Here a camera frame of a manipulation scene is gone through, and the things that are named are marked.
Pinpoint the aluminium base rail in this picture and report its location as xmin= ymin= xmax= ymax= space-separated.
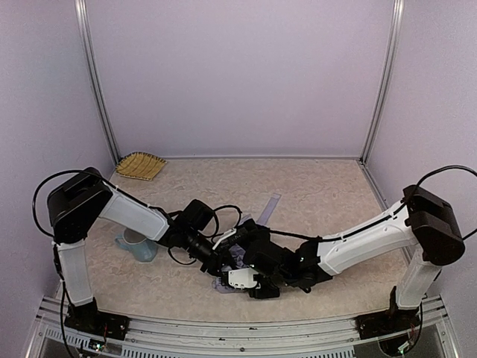
xmin=23 ymin=296 xmax=463 ymax=357

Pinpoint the lilac folding umbrella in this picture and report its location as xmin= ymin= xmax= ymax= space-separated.
xmin=212 ymin=193 xmax=281 ymax=294

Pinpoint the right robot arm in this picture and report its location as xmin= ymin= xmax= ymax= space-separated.
xmin=244 ymin=185 xmax=465 ymax=339

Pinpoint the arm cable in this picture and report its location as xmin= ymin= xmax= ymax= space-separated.
xmin=31 ymin=169 xmax=243 ymax=358
xmin=268 ymin=166 xmax=477 ymax=243

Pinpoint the right aluminium corner post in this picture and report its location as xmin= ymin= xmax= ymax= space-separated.
xmin=359 ymin=0 xmax=405 ymax=166

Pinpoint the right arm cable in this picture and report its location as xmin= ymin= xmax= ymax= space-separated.
xmin=268 ymin=166 xmax=477 ymax=243

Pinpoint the yellow woven mat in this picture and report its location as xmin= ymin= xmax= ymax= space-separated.
xmin=115 ymin=151 xmax=167 ymax=181

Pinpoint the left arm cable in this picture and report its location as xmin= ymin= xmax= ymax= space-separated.
xmin=31 ymin=169 xmax=243 ymax=358

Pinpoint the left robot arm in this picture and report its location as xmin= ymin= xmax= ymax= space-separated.
xmin=46 ymin=167 xmax=235 ymax=339

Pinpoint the light blue mug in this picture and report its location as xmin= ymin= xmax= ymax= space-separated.
xmin=114 ymin=228 xmax=157 ymax=263

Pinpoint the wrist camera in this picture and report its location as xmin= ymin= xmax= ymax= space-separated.
xmin=212 ymin=228 xmax=237 ymax=251
xmin=215 ymin=268 xmax=260 ymax=292

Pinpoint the left aluminium corner post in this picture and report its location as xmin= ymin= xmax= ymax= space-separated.
xmin=75 ymin=0 xmax=121 ymax=165

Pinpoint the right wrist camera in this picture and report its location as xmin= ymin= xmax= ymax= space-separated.
xmin=215 ymin=268 xmax=260 ymax=292

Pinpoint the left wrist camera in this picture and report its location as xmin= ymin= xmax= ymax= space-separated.
xmin=212 ymin=228 xmax=237 ymax=251

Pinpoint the aluminium corner post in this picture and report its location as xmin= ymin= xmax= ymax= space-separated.
xmin=75 ymin=0 xmax=121 ymax=165
xmin=359 ymin=0 xmax=405 ymax=166

